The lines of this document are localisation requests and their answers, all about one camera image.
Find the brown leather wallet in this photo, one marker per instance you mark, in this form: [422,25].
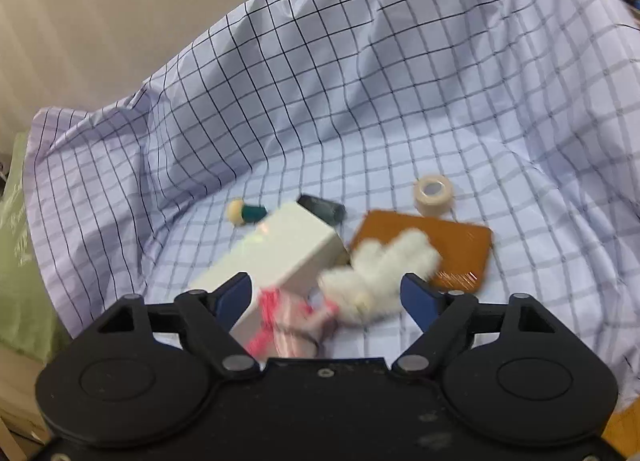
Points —
[460,251]

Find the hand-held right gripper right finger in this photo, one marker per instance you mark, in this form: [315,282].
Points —
[421,301]

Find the small cream-headed green doll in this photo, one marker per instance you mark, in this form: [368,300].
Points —
[245,212]

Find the pink ribbon cloth pouch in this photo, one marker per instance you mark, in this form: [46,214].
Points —
[290,326]

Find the white cardboard phone box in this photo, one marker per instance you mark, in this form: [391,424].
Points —
[285,246]

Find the light blue checked sheet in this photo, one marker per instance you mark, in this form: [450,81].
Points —
[400,91]

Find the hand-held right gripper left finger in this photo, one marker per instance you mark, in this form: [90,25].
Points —
[232,298]

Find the beige tape roll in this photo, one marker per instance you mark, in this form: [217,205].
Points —
[432,193]

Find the white plush bear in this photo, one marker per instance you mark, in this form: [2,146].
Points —
[380,271]

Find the black cylinder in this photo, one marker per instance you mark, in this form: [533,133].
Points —
[322,207]

